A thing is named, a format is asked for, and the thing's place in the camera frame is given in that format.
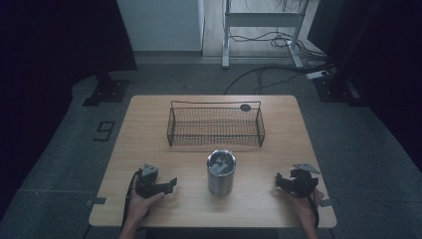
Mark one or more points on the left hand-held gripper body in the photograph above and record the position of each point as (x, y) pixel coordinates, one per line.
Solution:
(146, 186)

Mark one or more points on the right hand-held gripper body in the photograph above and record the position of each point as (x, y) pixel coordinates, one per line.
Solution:
(303, 182)

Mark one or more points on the person's left hand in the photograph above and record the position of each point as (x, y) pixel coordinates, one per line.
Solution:
(139, 205)

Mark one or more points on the person's right hand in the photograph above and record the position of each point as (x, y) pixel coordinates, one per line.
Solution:
(303, 204)

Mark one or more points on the grey tape piece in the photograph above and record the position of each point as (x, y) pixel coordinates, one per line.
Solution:
(326, 202)
(97, 200)

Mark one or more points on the stainless steel cup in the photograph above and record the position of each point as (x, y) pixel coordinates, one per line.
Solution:
(221, 176)

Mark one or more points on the round black table cap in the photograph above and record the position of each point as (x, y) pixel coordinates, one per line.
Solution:
(245, 107)

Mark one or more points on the black stand base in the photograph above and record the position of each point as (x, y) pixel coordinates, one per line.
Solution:
(107, 91)
(336, 89)

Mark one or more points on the white power strip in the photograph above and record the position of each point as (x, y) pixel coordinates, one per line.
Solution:
(317, 74)

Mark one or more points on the dark curtain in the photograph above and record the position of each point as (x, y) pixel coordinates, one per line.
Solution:
(381, 66)
(49, 66)

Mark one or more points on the white cabinet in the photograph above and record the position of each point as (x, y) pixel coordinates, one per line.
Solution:
(162, 26)

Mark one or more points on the white desk frame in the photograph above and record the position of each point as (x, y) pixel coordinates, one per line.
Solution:
(262, 20)

